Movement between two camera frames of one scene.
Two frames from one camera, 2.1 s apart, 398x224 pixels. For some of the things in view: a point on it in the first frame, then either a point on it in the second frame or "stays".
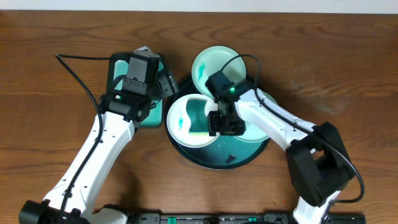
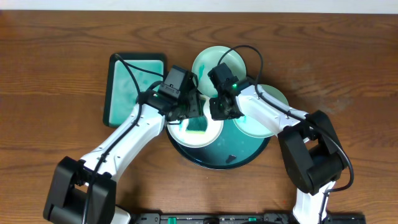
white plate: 178,121 stays
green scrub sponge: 199,119 stays
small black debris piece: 231,157 stays
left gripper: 169,84 → 189,109
